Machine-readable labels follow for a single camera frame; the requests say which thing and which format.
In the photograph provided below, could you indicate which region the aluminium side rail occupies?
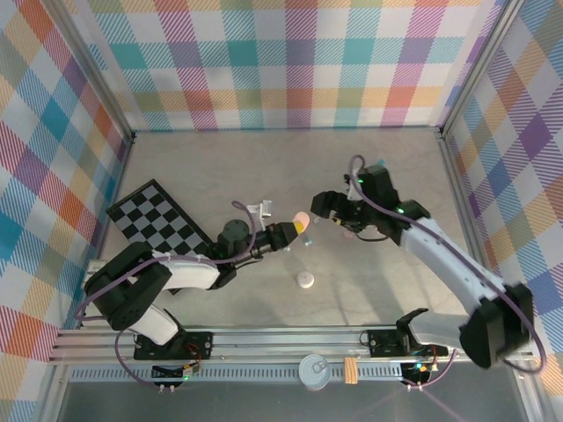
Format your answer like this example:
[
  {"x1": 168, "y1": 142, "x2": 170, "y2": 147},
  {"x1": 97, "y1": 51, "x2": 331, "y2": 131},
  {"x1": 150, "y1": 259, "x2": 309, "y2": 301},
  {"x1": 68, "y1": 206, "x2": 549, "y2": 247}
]
[
  {"x1": 77, "y1": 131, "x2": 135, "y2": 331},
  {"x1": 438, "y1": 127, "x2": 505, "y2": 287}
]

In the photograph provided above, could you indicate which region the silver tin can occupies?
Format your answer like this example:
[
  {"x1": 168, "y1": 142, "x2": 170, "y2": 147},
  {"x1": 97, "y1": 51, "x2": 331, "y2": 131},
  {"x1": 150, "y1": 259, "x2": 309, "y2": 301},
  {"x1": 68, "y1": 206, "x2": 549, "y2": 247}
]
[{"x1": 298, "y1": 353, "x2": 332, "y2": 392}]

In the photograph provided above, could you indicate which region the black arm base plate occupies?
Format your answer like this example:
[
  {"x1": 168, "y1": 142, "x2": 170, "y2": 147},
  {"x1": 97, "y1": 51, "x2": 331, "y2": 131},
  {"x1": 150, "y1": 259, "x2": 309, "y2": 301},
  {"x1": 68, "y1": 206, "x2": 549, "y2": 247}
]
[
  {"x1": 366, "y1": 329, "x2": 450, "y2": 358},
  {"x1": 133, "y1": 331, "x2": 215, "y2": 360}
]

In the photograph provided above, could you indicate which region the small control board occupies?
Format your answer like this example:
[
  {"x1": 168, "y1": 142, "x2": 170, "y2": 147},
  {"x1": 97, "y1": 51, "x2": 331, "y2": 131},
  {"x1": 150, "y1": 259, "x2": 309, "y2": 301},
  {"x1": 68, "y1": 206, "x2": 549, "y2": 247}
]
[
  {"x1": 150, "y1": 362, "x2": 198, "y2": 382},
  {"x1": 400, "y1": 359, "x2": 437, "y2": 384}
]

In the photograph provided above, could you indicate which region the aluminium front rail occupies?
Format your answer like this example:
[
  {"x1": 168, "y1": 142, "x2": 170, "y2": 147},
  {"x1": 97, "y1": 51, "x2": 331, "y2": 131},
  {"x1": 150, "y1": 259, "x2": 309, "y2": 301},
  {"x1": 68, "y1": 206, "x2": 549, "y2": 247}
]
[{"x1": 48, "y1": 325, "x2": 536, "y2": 365}]

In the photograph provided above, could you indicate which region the black grey checkerboard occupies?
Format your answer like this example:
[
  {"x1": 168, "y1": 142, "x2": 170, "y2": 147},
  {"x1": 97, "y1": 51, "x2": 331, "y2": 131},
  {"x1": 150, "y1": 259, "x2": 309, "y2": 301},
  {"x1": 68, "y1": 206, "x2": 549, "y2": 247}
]
[{"x1": 106, "y1": 178, "x2": 219, "y2": 296}]

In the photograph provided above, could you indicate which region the slotted grey cable duct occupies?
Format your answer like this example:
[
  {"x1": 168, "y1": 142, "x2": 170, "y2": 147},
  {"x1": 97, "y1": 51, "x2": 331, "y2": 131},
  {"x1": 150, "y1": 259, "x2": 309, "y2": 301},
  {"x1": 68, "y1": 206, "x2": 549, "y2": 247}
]
[{"x1": 69, "y1": 367, "x2": 406, "y2": 384}]

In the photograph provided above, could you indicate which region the aluminium corner post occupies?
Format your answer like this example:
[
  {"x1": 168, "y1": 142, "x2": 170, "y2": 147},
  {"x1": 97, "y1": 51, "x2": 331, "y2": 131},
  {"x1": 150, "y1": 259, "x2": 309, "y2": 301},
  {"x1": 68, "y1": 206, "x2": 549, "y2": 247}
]
[
  {"x1": 50, "y1": 0, "x2": 137, "y2": 142},
  {"x1": 437, "y1": 0, "x2": 529, "y2": 142}
]

